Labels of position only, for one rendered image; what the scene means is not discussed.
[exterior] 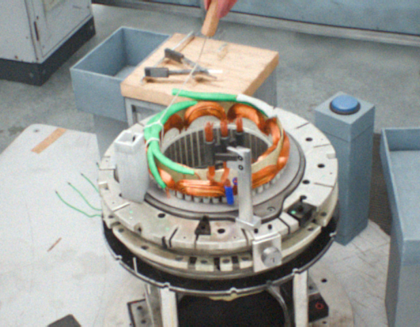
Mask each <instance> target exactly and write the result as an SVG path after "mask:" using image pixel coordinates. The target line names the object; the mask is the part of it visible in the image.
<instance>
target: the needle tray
mask: <svg viewBox="0 0 420 327"><path fill-rule="evenodd" d="M380 156H381V163H382V167H383V173H384V177H385V184H386V188H387V195H388V198H389V205H390V209H391V216H392V224H391V239H390V248H389V262H388V270H387V285H386V294H385V311H386V316H387V323H388V327H420V127H382V128H381V142H380Z"/></svg>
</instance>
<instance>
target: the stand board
mask: <svg viewBox="0 0 420 327"><path fill-rule="evenodd" d="M185 36H186V35H185V34H181V33H175V34H174V35H173V36H172V37H171V38H169V39H168V41H166V43H164V45H162V46H161V47H160V48H159V49H158V50H157V51H156V52H154V53H153V54H152V55H151V56H150V57H149V58H148V59H147V60H145V62H143V64H141V65H140V66H139V67H138V68H137V69H136V70H135V71H134V72H133V73H132V74H130V75H129V76H128V77H127V78H126V79H125V80H124V81H122V82H121V84H120V87H121V92H122V96H126V97H131V98H135V99H140V100H144V101H147V102H152V103H156V104H161V105H165V106H169V105H170V104H171V102H172V101H173V99H174V98H175V96H173V95H172V94H171V93H172V89H173V88H174V89H181V87H182V85H183V84H184V82H185V81H186V79H187V78H188V77H189V75H187V76H169V78H151V79H150V80H149V81H148V82H147V83H146V84H145V85H144V86H141V84H140V78H141V77H142V76H143V75H144V68H145V67H153V66H154V65H155V64H156V63H157V62H158V61H159V60H161V59H162V58H163V57H164V56H165V54H164V49H165V48H169V49H172V48H173V47H174V46H175V45H176V44H177V43H178V42H179V41H181V40H182V39H183V38H184V37H185ZM204 40H205V38H202V37H194V38H193V39H192V40H191V41H190V42H189V43H188V44H187V45H186V46H185V47H184V48H183V49H182V50H181V51H180V53H182V54H184V56H185V57H186V58H188V59H189V60H191V61H193V62H194V63H197V62H199V63H198V65H200V66H201V67H203V68H206V69H217V70H222V71H223V73H216V72H209V74H211V75H213V76H216V77H218V78H217V79H213V78H209V77H207V76H204V78H203V79H202V80H201V81H200V82H199V83H198V84H197V85H196V86H195V87H193V85H192V77H191V76H192V75H190V77H189V79H188V80H187V82H186V83H185V85H184V86H183V88H182V89H183V90H186V91H194V92H200V93H228V94H233V95H239V94H243V95H246V96H249V97H251V95H252V94H253V93H254V92H255V91H256V90H257V89H258V88H259V86H260V85H261V84H262V83H263V81H264V80H265V79H266V78H267V77H268V76H269V75H270V74H271V72H272V71H273V70H274V69H275V67H276V66H277V65H278V52H276V51H272V50H265V49H261V48H254V47H250V46H243V45H239V44H232V43H228V42H222V41H217V40H211V39H206V42H205V44H204ZM224 43H227V54H226V55H225V56H224V57H223V58H222V59H221V60H220V61H218V60H217V50H218V49H219V48H220V47H221V46H222V45H223V44H224ZM203 44H204V48H203V50H202V53H201V56H200V58H199V55H200V52H201V49H202V46H203ZM198 58H199V59H200V61H199V59H198ZM197 59H198V60H197ZM164 67H168V68H169V70H179V69H193V68H191V67H189V66H186V65H184V63H183V64H181V63H178V62H175V61H173V60H171V61H170V62H169V63H167V64H166V65H165V66H164ZM186 100H192V99H189V98H185V97H176V99H175V100H174V102H173V103H172V105H173V104H175V103H178V102H182V101H186Z"/></svg>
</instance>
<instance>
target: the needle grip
mask: <svg viewBox="0 0 420 327"><path fill-rule="evenodd" d="M218 2H219V0H212V1H211V4H210V7H209V10H208V13H207V15H206V19H205V21H204V25H203V27H202V30H201V32H202V33H203V34H204V35H205V36H209V37H212V36H214V33H215V31H216V27H217V25H218V23H219V19H220V18H217V7H218Z"/></svg>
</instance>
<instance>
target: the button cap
mask: <svg viewBox="0 0 420 327"><path fill-rule="evenodd" d="M332 107H333V108H334V109H336V110H339V111H343V112H348V111H352V110H355V109H356V108H357V107H358V101H357V99H356V98H354V97H353V96H350V95H339V96H337V97H335V98H334V99H333V101H332Z"/></svg>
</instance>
